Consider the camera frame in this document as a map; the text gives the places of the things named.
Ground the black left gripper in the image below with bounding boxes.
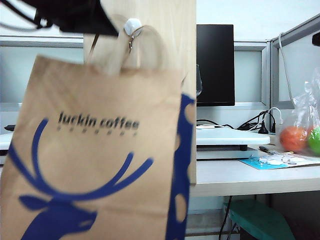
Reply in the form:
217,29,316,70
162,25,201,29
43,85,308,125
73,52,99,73
34,0,120,36

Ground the brown paper coffee bag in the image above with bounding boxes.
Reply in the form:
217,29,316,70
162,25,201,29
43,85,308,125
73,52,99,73
0,13,197,240

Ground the clear plastic bag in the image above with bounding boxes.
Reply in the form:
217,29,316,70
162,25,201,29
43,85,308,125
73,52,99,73
274,74,320,158

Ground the blue hook packaging card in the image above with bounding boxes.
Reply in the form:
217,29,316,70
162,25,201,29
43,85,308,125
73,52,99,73
237,155,320,171

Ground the grey framed partition panel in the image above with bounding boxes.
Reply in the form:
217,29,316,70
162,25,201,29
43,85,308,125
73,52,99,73
270,13,320,131
0,34,272,124

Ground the light wooden board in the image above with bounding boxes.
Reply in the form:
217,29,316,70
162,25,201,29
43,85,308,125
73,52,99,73
83,0,198,187

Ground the green ball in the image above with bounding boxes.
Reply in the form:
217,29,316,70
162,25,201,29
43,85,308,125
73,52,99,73
307,125,320,156

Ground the orange ball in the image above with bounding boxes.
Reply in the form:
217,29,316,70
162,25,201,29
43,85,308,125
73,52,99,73
279,125,309,153

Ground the black computer monitor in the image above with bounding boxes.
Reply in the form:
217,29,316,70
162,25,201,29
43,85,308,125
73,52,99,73
196,24,236,107

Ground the white desk riser platform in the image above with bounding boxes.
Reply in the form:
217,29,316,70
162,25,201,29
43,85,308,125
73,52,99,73
0,126,272,161

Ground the green plastic object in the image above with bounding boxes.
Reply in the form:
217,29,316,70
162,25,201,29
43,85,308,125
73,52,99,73
223,199,297,240

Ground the long white cable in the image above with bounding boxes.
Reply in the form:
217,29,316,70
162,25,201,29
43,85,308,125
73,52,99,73
277,32,296,106

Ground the white adhesive wall hook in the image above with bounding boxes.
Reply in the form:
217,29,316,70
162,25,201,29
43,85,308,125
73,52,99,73
123,17,144,54

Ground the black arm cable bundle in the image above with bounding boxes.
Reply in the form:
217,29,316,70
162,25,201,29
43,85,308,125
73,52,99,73
0,0,51,32

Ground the short white connector cable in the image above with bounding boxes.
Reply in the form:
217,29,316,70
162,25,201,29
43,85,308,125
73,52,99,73
267,106,284,126

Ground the black hanging cable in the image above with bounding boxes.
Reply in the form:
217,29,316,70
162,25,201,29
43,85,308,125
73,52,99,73
218,196,234,240

